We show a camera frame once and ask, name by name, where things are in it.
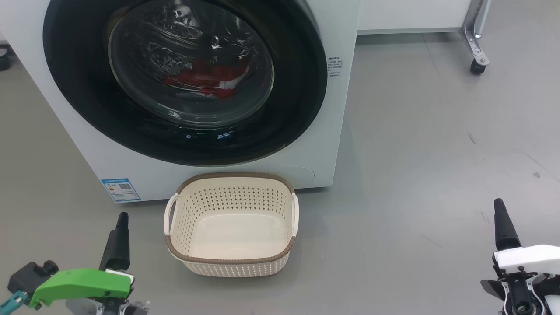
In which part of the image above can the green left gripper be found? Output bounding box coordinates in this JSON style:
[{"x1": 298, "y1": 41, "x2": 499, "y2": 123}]
[{"x1": 28, "y1": 212, "x2": 149, "y2": 315}]

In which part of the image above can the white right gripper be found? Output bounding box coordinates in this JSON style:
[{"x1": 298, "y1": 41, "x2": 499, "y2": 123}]
[{"x1": 481, "y1": 198, "x2": 560, "y2": 315}]

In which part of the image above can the red jersey white trim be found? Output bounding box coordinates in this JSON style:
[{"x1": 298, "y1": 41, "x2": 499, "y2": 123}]
[{"x1": 199, "y1": 59, "x2": 252, "y2": 99}]

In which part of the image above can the washing machine glass door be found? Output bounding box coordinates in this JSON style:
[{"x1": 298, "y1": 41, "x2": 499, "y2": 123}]
[{"x1": 42, "y1": 0, "x2": 329, "y2": 167}]

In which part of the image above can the cream perforated basket brown rim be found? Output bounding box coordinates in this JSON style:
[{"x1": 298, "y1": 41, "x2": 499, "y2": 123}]
[{"x1": 164, "y1": 172, "x2": 300, "y2": 278}]

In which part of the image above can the white front-load washing machine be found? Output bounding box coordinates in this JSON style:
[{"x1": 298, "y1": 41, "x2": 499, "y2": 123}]
[{"x1": 0, "y1": 0, "x2": 361, "y2": 203}]

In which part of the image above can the stainless steel washer drum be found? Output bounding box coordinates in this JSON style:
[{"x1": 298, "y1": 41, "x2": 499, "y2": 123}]
[{"x1": 108, "y1": 0, "x2": 275, "y2": 128}]

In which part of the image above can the blue energy label sticker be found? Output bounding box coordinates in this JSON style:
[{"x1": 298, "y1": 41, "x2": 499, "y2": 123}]
[{"x1": 101, "y1": 178, "x2": 141, "y2": 203}]

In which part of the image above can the white partition panel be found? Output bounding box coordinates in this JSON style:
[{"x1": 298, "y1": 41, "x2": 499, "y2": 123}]
[{"x1": 357, "y1": 0, "x2": 475, "y2": 35}]

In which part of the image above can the teal left camera cable connector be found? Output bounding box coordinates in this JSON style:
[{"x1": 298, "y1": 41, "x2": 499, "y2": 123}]
[{"x1": 0, "y1": 292, "x2": 29, "y2": 312}]

